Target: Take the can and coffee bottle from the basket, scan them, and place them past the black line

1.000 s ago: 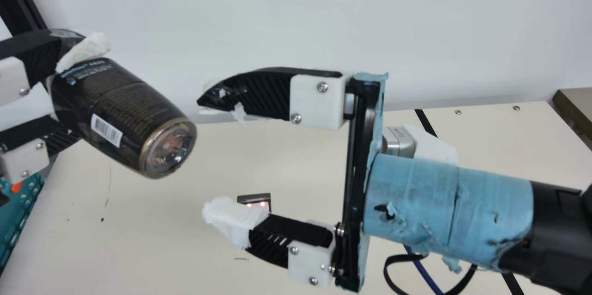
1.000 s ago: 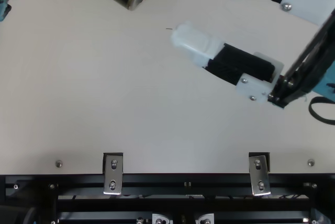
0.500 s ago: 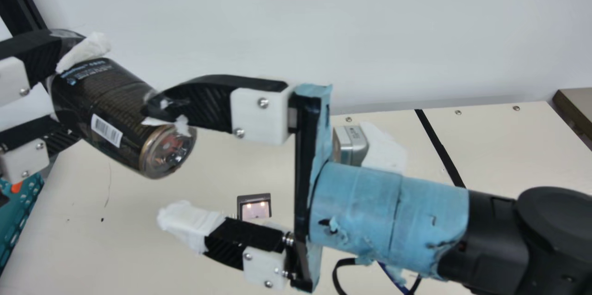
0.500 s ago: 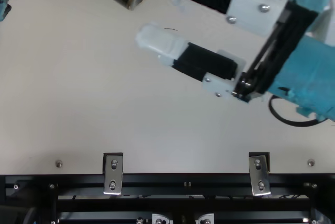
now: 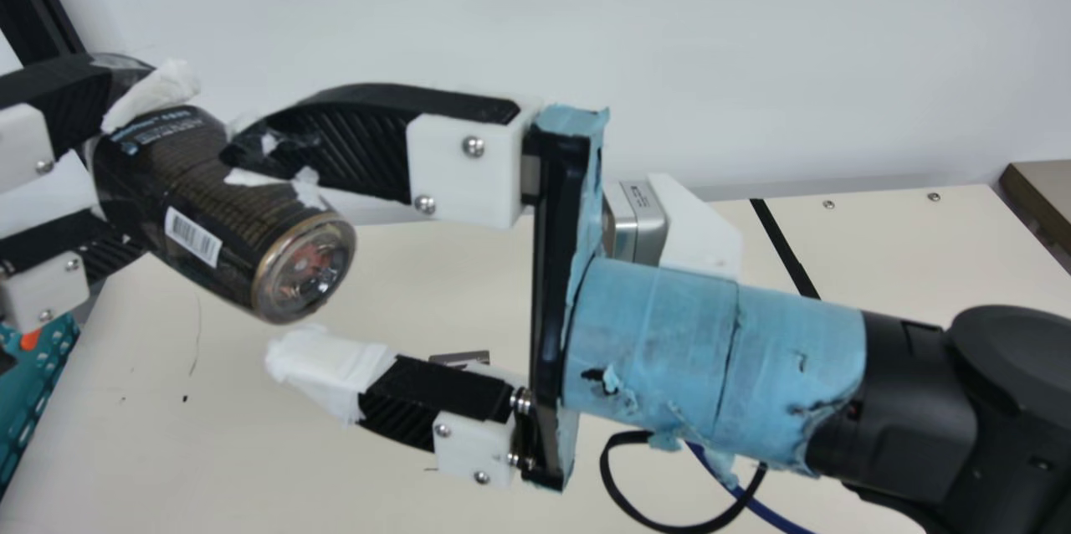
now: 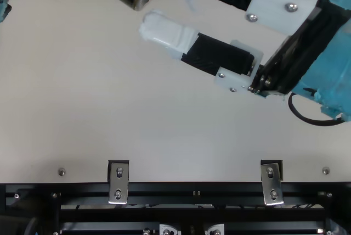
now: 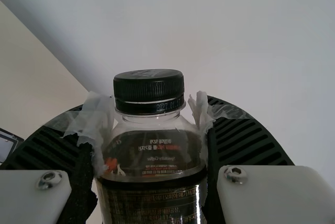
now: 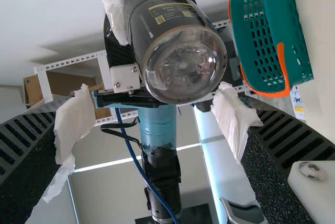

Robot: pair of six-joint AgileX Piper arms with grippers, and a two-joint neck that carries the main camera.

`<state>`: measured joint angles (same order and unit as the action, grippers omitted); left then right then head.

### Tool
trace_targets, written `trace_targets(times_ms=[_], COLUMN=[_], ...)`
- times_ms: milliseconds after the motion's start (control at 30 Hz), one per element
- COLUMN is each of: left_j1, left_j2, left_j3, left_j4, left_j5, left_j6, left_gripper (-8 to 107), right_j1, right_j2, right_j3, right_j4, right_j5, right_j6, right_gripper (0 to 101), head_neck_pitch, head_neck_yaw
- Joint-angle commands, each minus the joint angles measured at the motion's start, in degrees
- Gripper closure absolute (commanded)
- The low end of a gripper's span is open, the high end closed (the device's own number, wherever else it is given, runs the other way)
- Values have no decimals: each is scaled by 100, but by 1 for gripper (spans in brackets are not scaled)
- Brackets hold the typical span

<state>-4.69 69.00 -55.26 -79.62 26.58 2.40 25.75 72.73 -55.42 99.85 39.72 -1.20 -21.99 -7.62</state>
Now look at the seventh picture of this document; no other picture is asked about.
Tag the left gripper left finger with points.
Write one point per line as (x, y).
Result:
(52, 150)

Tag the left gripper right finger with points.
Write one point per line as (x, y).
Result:
(248, 150)

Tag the dark coffee bottle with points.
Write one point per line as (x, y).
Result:
(149, 143)

